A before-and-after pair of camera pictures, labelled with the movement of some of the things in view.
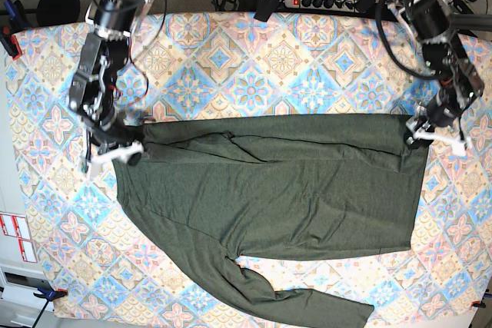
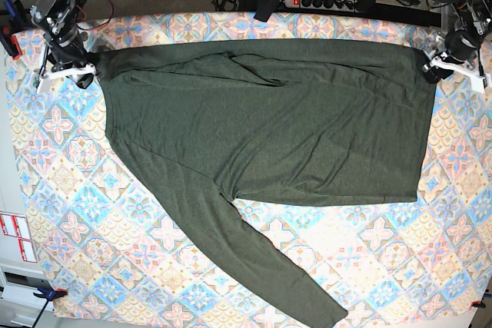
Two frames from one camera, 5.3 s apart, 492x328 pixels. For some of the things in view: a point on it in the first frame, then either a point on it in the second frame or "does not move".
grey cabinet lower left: (19, 308) does not move
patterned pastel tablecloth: (98, 263) does not move
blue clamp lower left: (49, 294) does not move
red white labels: (17, 226) does not move
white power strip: (344, 4) does not move
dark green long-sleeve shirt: (317, 187) → (291, 122)
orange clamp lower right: (478, 303) does not move
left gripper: (113, 133) → (64, 49)
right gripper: (417, 132) → (463, 46)
